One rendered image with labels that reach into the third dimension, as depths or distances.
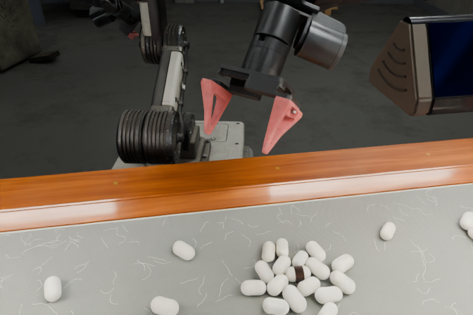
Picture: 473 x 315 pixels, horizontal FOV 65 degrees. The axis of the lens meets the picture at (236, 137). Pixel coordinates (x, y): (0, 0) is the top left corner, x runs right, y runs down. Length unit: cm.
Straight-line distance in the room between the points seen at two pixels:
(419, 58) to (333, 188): 42
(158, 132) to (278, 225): 35
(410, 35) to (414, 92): 5
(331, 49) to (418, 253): 34
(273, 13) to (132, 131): 44
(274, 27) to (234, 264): 35
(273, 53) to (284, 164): 28
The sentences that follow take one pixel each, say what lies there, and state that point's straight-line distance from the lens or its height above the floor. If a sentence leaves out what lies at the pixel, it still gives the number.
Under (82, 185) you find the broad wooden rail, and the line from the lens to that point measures 73.
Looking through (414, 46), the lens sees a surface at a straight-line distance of 34.
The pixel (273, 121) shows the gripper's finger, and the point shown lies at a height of 95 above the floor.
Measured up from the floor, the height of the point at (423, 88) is 107.
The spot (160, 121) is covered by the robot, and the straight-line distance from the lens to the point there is 85.
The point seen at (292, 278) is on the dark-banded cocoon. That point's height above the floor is 75.
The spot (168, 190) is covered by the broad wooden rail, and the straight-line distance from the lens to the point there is 68.
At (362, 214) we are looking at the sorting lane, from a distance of 69.
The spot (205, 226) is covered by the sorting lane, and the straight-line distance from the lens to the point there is 64.
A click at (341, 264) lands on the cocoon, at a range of 58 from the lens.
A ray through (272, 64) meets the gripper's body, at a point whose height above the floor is 101.
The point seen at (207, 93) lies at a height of 96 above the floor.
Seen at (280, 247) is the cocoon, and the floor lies 76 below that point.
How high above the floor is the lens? 118
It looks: 31 degrees down
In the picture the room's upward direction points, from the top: straight up
